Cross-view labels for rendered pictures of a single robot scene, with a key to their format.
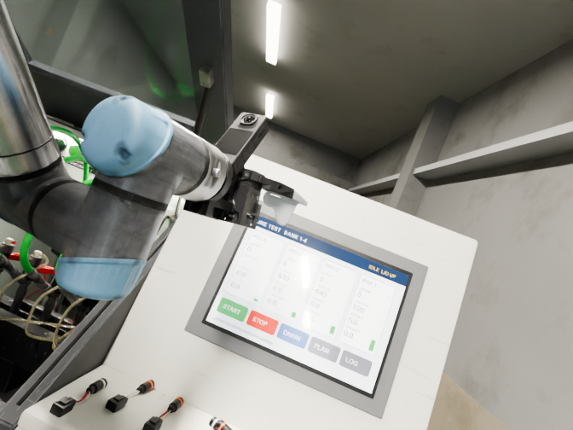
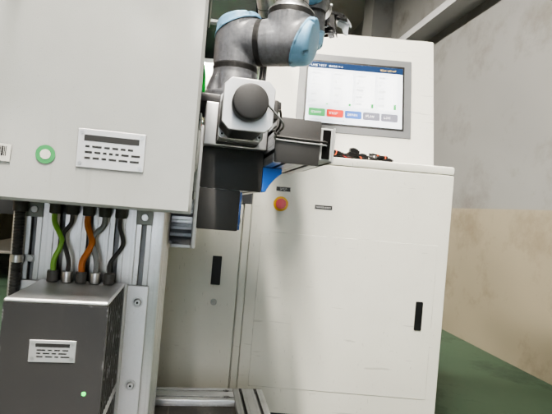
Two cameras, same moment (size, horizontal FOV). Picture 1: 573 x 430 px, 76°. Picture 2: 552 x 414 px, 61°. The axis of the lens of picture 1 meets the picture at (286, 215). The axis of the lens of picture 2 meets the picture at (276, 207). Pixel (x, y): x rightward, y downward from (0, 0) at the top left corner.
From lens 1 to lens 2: 129 cm
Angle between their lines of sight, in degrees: 7
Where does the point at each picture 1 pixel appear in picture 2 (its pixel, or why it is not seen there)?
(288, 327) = (349, 111)
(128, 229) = (321, 20)
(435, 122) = (378, 10)
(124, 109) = not seen: outside the picture
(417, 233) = (400, 47)
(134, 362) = not seen: hidden behind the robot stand
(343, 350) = (380, 113)
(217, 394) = not seen: hidden behind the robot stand
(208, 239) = (288, 81)
